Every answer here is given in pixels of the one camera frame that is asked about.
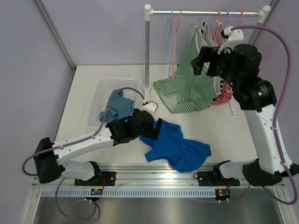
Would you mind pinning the aluminium corner frame post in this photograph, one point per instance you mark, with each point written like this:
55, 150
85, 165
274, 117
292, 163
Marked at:
50, 25

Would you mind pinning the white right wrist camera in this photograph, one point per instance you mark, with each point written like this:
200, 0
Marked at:
234, 38

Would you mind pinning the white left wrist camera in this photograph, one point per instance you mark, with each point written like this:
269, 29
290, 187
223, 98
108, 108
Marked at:
149, 106

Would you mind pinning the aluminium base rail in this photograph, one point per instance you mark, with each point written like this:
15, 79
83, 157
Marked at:
127, 175

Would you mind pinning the pink hanger far right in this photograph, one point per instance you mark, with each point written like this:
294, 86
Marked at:
242, 17

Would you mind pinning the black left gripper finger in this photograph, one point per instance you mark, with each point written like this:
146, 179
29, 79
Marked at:
158, 124
154, 134

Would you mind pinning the pink hanger under red top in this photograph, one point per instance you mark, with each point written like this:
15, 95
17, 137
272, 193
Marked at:
217, 27

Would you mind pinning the white metal clothes rack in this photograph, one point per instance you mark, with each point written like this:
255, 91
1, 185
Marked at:
262, 15

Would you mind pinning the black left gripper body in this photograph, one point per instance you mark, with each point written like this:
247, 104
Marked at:
145, 133

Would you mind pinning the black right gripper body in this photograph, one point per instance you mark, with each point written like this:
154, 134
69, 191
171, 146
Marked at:
210, 54

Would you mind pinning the white plastic perforated basket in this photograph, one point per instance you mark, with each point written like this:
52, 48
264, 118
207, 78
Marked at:
104, 88

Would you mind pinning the royal blue tank top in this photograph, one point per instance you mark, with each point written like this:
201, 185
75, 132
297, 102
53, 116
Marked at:
182, 154

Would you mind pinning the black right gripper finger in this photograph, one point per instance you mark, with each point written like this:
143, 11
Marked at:
214, 69
197, 65

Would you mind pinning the black white striped tank top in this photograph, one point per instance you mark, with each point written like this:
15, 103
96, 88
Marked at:
207, 35

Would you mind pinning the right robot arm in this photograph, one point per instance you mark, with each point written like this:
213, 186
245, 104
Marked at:
239, 67

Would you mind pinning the green white striped tank top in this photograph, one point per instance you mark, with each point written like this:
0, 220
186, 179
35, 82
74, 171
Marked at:
188, 92

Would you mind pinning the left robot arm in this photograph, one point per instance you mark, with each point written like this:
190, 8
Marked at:
54, 160

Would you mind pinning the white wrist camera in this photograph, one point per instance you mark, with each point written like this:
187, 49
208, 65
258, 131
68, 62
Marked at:
234, 38
149, 106

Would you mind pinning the light blue wire hanger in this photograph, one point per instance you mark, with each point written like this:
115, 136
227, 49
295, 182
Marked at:
170, 44

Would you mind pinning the white slotted cable duct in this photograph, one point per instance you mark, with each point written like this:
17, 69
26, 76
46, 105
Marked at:
130, 193

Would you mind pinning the teal blue tank top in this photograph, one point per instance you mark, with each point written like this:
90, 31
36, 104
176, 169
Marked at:
119, 106

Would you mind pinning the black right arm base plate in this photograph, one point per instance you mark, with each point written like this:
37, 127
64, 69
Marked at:
212, 178

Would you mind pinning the red white striped tank top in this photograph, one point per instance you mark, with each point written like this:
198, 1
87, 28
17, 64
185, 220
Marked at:
226, 92

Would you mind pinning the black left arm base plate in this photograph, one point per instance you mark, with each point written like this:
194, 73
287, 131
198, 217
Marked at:
108, 178

